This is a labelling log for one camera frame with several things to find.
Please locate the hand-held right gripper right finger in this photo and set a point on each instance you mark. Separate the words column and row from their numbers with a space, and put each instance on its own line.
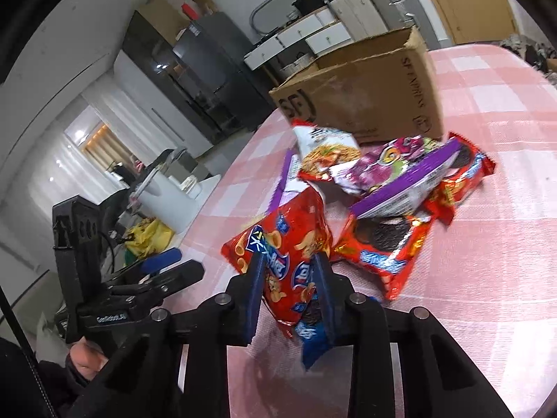
column 323, row 298

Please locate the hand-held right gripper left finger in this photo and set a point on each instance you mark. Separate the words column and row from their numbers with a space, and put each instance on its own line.
column 256, row 298

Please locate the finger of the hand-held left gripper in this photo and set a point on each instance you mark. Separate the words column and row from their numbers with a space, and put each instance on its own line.
column 182, row 273
column 161, row 259

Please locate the blue cookie packet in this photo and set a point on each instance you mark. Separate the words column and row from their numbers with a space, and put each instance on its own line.
column 311, row 344

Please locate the red snack bag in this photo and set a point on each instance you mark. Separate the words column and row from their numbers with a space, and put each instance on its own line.
column 287, row 235

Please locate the small purple candy packet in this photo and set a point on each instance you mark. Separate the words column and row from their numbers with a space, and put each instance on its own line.
column 285, row 183

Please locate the purple candy packet strip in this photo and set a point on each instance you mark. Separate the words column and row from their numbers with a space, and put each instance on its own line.
column 404, row 191

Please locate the red white noodle snack packet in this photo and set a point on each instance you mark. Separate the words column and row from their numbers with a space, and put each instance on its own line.
column 324, row 152

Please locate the red cookie packet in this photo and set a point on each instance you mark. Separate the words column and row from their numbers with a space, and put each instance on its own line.
column 374, row 261
column 465, row 170

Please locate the cardboard box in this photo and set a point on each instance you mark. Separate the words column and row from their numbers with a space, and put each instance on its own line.
column 361, row 91

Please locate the person's left forearm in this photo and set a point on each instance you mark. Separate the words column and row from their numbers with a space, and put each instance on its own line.
column 26, row 379

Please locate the person's left hand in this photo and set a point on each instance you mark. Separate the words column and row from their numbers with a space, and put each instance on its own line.
column 87, row 359

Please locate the yellow plastic bag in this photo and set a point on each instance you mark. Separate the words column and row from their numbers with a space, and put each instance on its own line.
column 148, row 237

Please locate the white bucket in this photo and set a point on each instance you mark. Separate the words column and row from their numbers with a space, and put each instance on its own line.
column 174, row 200

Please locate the white curtain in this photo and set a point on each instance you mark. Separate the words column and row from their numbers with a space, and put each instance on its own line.
column 56, row 170

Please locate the black glass cabinet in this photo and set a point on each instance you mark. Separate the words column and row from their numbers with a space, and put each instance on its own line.
column 148, row 65

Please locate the dark grey refrigerator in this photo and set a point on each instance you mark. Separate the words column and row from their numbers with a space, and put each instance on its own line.
column 226, row 65

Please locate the woven basket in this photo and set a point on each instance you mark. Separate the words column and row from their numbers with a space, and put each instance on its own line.
column 296, row 66

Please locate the flat cardboard sheet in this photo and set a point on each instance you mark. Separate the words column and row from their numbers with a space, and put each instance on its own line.
column 163, row 19

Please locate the white desk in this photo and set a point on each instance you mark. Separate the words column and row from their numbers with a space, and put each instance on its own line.
column 283, row 39

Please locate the white drawer cabinet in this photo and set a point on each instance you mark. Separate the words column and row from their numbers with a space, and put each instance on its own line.
column 328, row 39

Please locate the beige suitcase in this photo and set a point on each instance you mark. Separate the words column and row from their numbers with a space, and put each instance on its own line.
column 357, row 13

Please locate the silver suitcase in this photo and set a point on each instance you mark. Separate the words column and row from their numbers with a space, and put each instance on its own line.
column 400, row 8

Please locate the wooden door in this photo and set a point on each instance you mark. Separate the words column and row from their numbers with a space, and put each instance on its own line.
column 470, row 4

